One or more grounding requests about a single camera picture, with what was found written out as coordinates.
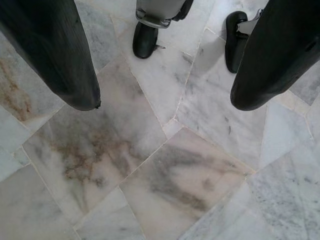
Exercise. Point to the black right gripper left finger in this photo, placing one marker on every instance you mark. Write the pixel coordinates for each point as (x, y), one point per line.
(50, 50)

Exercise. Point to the black robot foot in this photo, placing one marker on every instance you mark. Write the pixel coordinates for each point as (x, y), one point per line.
(233, 45)
(143, 45)

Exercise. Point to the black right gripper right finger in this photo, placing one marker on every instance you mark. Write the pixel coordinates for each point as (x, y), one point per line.
(280, 50)

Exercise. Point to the black robot right foot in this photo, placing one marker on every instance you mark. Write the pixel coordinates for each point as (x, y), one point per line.
(143, 45)

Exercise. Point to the black robot left foot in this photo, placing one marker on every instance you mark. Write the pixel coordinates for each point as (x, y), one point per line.
(233, 45)

